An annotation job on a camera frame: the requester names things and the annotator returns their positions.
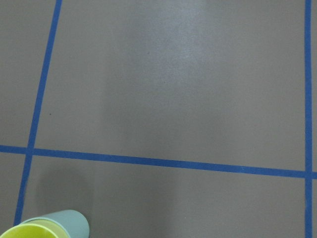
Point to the yellow plastic cup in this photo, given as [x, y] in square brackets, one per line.
[29, 231]

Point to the green plastic cup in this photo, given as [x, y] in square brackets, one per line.
[72, 222]

